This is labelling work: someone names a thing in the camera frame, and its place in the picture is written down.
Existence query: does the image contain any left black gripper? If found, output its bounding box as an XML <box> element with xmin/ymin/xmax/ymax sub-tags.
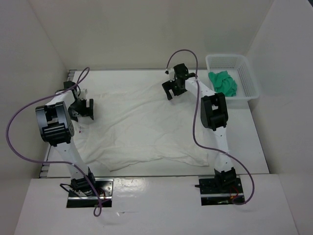
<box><xmin>67</xmin><ymin>98</ymin><xmax>93</xmax><ymax>122</ymax></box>

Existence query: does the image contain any white tank top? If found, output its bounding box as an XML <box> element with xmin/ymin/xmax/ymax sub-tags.
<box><xmin>74</xmin><ymin>82</ymin><xmax>211</xmax><ymax>171</ymax></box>

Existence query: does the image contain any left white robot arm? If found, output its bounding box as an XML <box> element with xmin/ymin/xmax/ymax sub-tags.
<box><xmin>35</xmin><ymin>81</ymin><xmax>97</xmax><ymax>196</ymax></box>

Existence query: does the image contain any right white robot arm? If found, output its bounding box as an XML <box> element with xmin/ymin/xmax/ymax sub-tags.
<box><xmin>162</xmin><ymin>63</ymin><xmax>237</xmax><ymax>192</ymax></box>

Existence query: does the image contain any green tank top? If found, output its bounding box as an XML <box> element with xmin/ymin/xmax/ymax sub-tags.
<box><xmin>208</xmin><ymin>71</ymin><xmax>237</xmax><ymax>97</ymax></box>

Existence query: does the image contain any white plastic basket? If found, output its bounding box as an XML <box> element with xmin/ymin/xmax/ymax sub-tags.
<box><xmin>205</xmin><ymin>54</ymin><xmax>259</xmax><ymax>108</ymax></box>

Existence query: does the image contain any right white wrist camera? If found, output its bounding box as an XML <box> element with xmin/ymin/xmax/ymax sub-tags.
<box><xmin>165</xmin><ymin>68</ymin><xmax>177</xmax><ymax>82</ymax></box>

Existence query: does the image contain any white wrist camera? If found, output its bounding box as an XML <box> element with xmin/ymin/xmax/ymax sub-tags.
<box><xmin>165</xmin><ymin>68</ymin><xmax>177</xmax><ymax>82</ymax></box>
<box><xmin>78</xmin><ymin>89</ymin><xmax>88</xmax><ymax>100</ymax></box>

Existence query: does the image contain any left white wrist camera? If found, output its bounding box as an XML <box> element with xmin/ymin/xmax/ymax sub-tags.
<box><xmin>78</xmin><ymin>89</ymin><xmax>88</xmax><ymax>100</ymax></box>

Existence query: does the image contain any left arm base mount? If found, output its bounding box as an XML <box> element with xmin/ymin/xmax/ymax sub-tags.
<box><xmin>60</xmin><ymin>178</ymin><xmax>114</xmax><ymax>208</ymax></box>

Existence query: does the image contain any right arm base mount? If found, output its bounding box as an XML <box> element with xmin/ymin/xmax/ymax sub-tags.
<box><xmin>194</xmin><ymin>175</ymin><xmax>245</xmax><ymax>206</ymax></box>

